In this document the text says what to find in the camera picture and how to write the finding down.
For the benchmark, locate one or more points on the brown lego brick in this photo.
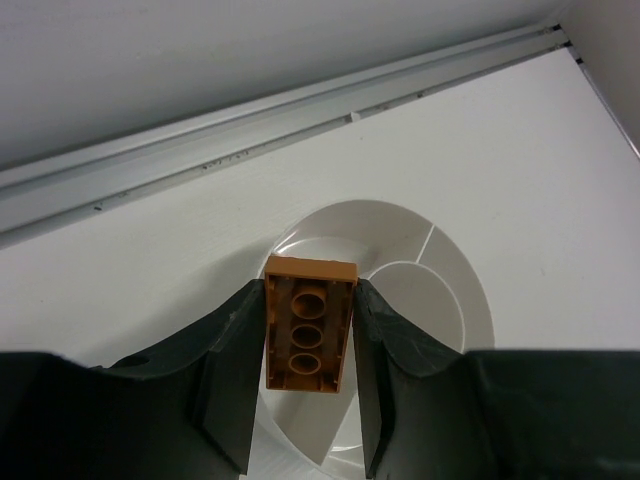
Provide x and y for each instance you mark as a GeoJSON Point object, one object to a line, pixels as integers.
{"type": "Point", "coordinates": [309, 305]}

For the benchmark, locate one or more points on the white divided round container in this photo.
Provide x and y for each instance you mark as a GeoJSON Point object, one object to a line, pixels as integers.
{"type": "Point", "coordinates": [421, 273]}

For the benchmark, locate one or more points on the aluminium rail frame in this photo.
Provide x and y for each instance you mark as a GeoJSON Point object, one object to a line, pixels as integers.
{"type": "Point", "coordinates": [502, 141]}

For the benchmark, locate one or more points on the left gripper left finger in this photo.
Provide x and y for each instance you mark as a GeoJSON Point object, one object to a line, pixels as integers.
{"type": "Point", "coordinates": [182, 408]}

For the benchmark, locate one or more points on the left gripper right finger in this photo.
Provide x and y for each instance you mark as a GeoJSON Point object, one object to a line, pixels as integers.
{"type": "Point", "coordinates": [430, 412]}

